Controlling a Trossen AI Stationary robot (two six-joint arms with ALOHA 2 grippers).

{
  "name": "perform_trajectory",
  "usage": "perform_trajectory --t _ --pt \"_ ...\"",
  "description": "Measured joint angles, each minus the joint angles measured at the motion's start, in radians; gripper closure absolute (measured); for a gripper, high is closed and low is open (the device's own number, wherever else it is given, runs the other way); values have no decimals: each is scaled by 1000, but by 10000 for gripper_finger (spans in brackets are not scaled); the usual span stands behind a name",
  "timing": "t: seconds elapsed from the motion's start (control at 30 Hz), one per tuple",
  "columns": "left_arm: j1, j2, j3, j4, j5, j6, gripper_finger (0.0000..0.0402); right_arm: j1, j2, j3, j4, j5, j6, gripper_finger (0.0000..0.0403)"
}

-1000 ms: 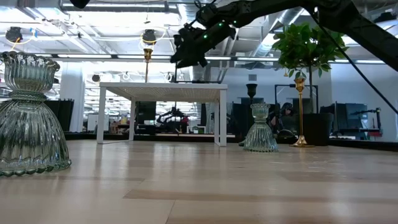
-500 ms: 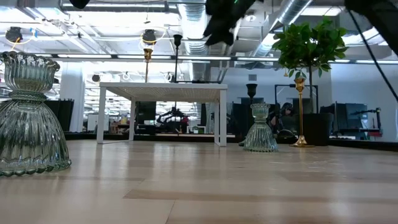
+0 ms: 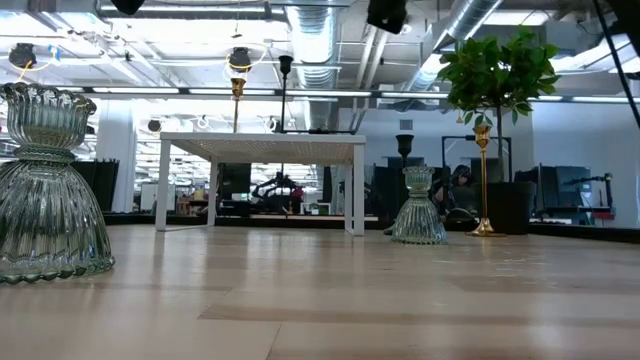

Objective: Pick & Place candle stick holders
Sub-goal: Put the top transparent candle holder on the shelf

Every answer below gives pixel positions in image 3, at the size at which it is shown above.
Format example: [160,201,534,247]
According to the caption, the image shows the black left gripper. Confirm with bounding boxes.
[109,0,147,17]

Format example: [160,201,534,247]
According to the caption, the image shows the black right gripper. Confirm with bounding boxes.
[366,0,409,35]

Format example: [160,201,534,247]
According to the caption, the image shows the short gold candlestick holder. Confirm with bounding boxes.
[229,77,247,135]

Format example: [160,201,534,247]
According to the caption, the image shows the tall gold candlestick holder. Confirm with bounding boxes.
[464,123,507,239]

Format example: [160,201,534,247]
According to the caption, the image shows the green leafy plant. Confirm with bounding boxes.
[437,27,562,184]

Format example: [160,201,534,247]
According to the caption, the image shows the white perforated metal shelf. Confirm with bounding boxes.
[154,131,367,237]

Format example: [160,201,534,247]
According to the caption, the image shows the seated person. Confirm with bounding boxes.
[432,164,477,222]

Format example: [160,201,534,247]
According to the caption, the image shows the black partition panels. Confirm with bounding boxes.
[69,158,121,214]

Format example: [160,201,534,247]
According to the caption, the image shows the black plant pot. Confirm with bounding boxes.
[472,180,538,236]

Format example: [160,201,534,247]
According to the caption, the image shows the dark desk monitors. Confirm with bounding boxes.
[514,164,594,212]

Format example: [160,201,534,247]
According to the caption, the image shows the wide silver ceiling duct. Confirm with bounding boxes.
[285,0,343,132]

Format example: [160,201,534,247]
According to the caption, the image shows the slanted silver ceiling duct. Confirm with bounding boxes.
[404,0,504,94]

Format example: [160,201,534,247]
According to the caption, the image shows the black background rig frame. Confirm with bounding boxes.
[441,134,514,184]

